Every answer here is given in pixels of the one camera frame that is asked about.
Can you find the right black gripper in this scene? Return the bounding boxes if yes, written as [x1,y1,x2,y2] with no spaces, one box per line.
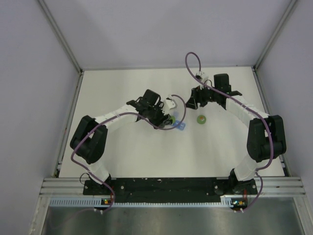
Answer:
[185,83,220,110]

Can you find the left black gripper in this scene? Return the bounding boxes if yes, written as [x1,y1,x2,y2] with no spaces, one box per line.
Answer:
[147,101,170,129]

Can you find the green pill bottle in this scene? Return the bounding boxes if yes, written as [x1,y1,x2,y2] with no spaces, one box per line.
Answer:
[168,116,176,125]

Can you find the blue pill organizer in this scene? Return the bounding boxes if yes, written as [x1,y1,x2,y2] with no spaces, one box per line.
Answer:
[172,111,186,131]

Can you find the green bottle cap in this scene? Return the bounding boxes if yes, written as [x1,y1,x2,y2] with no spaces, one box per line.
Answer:
[197,115,206,125]

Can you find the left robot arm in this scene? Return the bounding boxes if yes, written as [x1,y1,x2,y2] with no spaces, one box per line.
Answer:
[69,89,177,194]

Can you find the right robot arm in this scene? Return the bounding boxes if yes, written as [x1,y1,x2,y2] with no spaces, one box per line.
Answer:
[186,71,287,194]

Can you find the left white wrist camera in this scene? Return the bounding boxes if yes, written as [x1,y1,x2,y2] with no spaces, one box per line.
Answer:
[162,98,177,115]

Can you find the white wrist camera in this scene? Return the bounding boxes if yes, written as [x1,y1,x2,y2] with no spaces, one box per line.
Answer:
[196,71,212,86]
[162,98,177,115]

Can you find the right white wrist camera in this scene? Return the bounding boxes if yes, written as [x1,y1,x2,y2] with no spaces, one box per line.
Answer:
[196,71,212,86]

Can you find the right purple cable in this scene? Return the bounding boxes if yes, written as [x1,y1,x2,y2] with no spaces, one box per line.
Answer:
[185,51,274,172]

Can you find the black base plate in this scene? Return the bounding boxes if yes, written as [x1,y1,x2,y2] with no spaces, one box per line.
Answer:
[83,176,257,204]

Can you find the grey cable duct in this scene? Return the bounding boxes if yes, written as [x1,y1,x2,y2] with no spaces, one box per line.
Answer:
[49,197,247,210]

